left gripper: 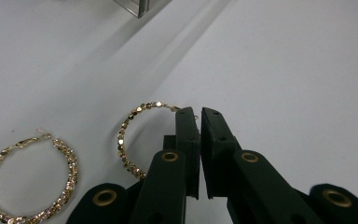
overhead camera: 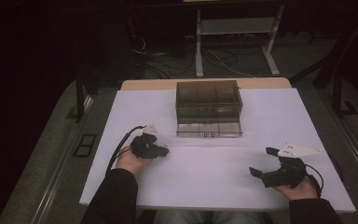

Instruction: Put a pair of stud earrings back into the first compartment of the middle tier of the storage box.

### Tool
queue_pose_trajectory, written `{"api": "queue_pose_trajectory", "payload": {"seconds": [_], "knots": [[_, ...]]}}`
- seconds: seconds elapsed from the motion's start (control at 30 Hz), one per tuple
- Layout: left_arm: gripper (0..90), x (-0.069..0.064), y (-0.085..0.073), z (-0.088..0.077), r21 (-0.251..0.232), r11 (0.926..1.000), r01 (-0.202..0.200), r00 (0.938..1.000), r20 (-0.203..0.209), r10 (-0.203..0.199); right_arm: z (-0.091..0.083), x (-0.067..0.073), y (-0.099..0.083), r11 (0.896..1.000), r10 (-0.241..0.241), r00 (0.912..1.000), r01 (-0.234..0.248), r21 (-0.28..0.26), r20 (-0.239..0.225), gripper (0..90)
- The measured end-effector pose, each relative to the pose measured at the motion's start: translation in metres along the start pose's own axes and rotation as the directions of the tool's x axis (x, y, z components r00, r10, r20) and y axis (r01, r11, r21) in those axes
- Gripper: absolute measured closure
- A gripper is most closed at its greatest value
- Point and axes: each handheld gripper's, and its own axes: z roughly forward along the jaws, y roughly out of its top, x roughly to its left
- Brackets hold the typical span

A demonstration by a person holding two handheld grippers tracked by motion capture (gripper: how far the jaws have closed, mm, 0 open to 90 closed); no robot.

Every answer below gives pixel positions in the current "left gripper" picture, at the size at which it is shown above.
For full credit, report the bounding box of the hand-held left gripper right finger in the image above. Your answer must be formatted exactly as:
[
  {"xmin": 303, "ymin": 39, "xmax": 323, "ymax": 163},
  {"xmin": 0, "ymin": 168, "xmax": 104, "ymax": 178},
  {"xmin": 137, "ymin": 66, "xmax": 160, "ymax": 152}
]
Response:
[{"xmin": 200, "ymin": 106, "xmax": 324, "ymax": 224}]

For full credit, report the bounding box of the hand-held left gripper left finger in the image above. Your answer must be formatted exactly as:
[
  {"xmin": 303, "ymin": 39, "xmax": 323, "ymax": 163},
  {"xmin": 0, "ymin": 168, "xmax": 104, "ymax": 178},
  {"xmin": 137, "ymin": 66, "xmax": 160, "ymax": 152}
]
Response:
[{"xmin": 130, "ymin": 105, "xmax": 201, "ymax": 224}]

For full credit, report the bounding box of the smoky clear drawer box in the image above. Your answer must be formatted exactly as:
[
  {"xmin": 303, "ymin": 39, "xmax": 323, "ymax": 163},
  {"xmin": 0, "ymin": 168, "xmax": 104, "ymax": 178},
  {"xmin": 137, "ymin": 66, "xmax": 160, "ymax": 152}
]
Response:
[{"xmin": 113, "ymin": 0, "xmax": 152, "ymax": 19}]

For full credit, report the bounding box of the gold hoop earring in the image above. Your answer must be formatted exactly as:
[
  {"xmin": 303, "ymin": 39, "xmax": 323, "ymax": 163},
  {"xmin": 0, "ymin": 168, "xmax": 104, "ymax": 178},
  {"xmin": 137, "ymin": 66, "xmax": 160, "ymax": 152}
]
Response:
[
  {"xmin": 117, "ymin": 101, "xmax": 199, "ymax": 181},
  {"xmin": 0, "ymin": 128, "xmax": 79, "ymax": 224}
]

